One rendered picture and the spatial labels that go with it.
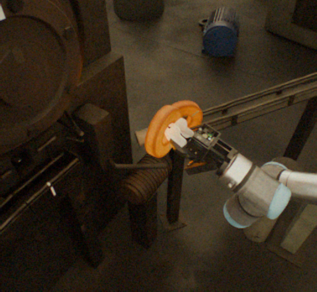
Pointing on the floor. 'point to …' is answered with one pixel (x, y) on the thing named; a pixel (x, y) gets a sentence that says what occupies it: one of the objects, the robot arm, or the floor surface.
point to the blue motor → (221, 33)
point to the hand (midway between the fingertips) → (165, 127)
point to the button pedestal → (295, 236)
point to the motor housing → (144, 198)
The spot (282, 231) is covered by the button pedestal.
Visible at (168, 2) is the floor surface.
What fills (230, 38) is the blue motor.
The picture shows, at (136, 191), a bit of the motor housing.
